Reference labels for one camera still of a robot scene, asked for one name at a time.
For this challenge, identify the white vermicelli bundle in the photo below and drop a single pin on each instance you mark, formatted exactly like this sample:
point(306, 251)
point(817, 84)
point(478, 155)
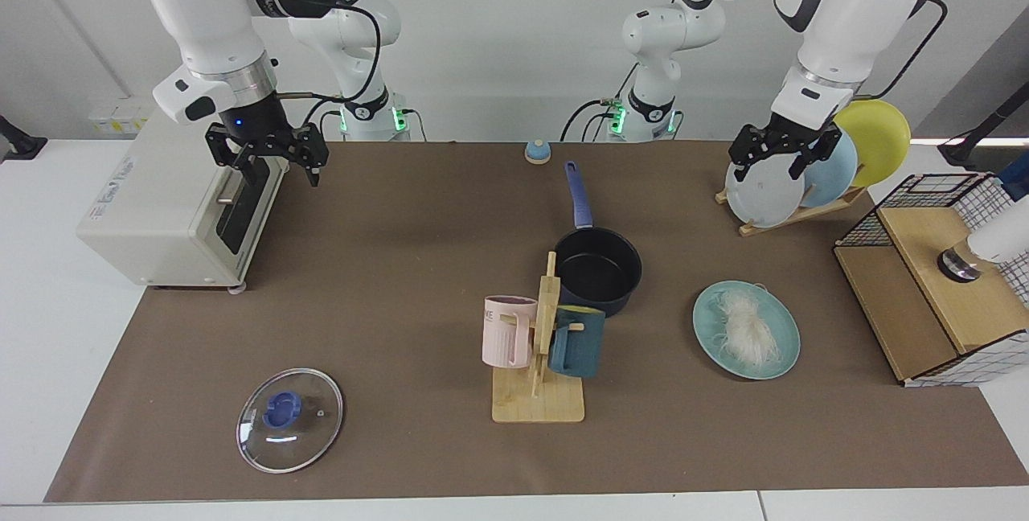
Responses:
point(748, 328)

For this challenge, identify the glass lid with blue knob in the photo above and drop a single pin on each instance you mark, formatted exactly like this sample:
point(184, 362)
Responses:
point(309, 432)

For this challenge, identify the pale grey plate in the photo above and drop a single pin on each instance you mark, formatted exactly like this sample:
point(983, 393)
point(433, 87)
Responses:
point(764, 199)

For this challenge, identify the light blue plate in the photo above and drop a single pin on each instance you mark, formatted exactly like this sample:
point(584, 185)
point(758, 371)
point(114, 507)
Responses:
point(836, 171)

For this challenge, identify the wooden plate rack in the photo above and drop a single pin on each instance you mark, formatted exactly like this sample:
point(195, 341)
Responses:
point(804, 215)

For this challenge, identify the yellow plate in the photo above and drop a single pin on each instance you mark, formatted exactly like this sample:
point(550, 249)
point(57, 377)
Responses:
point(880, 139)

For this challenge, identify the teal plate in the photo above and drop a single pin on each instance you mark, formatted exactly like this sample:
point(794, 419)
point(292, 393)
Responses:
point(711, 324)

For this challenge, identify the pale toaster oven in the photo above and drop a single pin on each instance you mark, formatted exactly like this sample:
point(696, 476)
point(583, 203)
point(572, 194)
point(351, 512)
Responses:
point(153, 215)

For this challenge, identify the brown table cloth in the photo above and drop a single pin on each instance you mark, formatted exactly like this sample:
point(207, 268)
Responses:
point(386, 280)

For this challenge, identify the black stand foot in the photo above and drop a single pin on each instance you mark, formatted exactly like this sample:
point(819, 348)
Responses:
point(20, 143)
point(965, 151)

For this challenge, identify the small blue round thing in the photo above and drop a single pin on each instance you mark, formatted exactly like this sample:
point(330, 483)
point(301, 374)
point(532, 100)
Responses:
point(537, 153)

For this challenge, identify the dark teal cup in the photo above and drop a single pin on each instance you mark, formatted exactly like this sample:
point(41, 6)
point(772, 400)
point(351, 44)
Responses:
point(580, 344)

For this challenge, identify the pink cup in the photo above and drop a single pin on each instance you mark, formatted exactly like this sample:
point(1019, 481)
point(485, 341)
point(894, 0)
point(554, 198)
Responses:
point(506, 336)

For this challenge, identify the wooden cup stand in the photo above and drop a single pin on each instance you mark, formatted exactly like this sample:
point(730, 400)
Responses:
point(539, 404)

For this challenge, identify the white wall outlet box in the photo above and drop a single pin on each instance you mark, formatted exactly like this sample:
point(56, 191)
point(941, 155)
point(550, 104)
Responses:
point(120, 121)

